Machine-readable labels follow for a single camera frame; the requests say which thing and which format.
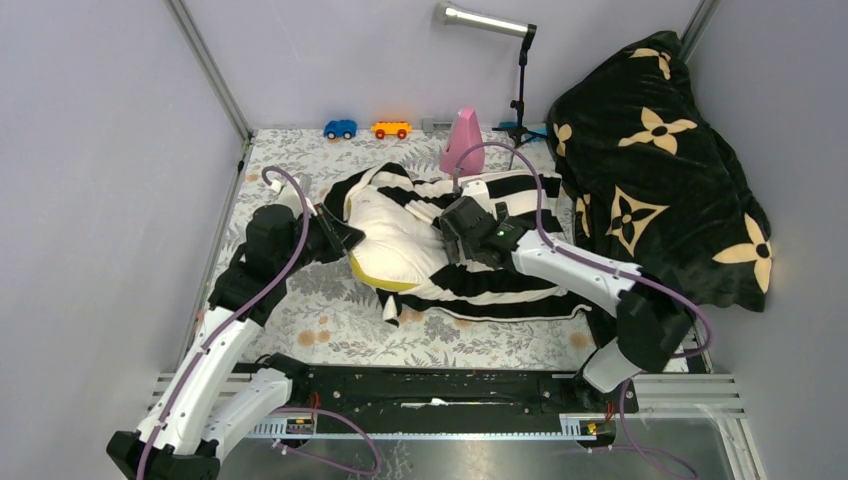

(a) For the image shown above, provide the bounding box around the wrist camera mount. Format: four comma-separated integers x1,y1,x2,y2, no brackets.
461,180,490,205
269,174,315,217

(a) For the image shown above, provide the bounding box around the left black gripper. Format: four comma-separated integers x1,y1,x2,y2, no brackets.
277,201,364,277

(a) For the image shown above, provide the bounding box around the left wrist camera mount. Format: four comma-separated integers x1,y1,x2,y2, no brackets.
269,174,315,217

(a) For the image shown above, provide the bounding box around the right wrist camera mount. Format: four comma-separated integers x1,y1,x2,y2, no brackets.
461,180,490,205

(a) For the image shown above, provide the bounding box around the black floral patterned blanket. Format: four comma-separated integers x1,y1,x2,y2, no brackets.
546,31,773,312

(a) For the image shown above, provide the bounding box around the black white striped pillow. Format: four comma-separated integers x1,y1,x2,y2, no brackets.
323,163,593,323

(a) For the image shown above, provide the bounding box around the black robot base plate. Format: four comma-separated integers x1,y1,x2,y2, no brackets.
267,356,639,437

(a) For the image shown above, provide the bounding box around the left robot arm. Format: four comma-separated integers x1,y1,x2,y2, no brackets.
106,204,366,479

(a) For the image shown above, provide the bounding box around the floral patterned table cloth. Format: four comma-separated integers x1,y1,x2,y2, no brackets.
215,129,612,371

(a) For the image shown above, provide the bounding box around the orange toy car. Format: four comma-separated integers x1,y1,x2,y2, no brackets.
371,122,412,139

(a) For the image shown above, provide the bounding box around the blue toy car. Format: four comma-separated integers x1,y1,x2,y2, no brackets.
323,119,358,140

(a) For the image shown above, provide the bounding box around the pink metronome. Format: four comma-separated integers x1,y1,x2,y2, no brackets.
439,107,485,176

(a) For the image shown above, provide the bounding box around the silver flashlight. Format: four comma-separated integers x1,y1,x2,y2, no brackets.
434,1,537,175

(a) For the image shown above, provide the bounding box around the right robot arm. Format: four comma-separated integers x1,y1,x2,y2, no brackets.
437,196,696,412

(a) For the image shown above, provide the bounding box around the white yellow pillow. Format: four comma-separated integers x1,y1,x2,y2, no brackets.
346,187,448,292

